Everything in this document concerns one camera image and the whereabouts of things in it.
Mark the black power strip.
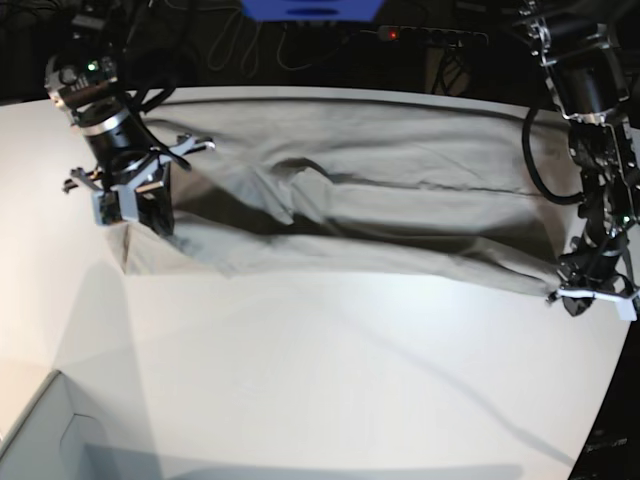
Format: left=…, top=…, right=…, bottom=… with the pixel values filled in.
left=362, top=25, right=489, bottom=49

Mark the beige t-shirt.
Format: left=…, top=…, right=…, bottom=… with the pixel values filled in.
left=106, top=99, right=566, bottom=296

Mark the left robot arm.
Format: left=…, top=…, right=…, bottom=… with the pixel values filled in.
left=512, top=1, right=639, bottom=321

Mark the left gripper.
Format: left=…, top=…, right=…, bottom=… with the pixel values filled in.
left=546, top=252, right=639, bottom=320

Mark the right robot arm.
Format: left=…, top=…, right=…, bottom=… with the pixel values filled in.
left=44, top=1, right=215, bottom=237

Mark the white cable on floor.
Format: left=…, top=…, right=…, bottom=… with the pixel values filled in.
left=207, top=4, right=351, bottom=72

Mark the blue box at top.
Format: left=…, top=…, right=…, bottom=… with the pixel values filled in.
left=241, top=0, right=384, bottom=22

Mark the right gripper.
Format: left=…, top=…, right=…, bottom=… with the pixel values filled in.
left=62, top=134, right=216, bottom=235

